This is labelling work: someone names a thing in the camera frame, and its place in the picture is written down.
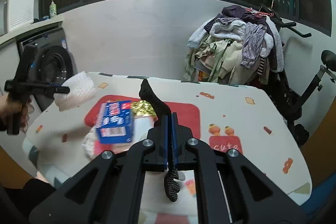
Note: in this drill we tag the white flat box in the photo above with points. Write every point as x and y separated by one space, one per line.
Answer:
141 127

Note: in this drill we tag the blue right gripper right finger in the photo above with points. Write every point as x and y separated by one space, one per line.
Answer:
174 125

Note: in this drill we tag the clear plastic bag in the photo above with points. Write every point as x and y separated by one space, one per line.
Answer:
91 144

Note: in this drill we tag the black washing machine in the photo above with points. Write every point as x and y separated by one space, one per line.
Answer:
53 63

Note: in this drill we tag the left hand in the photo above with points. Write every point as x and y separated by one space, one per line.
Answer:
10 107

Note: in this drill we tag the gold foil wrapper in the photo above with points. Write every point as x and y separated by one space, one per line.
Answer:
143 109

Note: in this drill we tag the white slatted board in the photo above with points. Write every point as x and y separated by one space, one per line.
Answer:
19 13

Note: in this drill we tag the blue cardboard box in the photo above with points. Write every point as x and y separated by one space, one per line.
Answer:
115 123

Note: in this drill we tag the white cartoon print mat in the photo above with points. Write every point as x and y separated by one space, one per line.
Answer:
218 184

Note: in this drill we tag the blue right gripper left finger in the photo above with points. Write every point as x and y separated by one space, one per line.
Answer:
164 129

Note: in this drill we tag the pile of clothes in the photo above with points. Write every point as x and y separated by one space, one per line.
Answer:
237 46

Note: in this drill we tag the black exercise bike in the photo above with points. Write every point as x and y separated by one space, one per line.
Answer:
307 83

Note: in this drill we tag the green soap bottle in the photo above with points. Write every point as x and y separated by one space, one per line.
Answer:
53 9

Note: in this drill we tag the black sock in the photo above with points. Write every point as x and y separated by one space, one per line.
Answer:
154 160

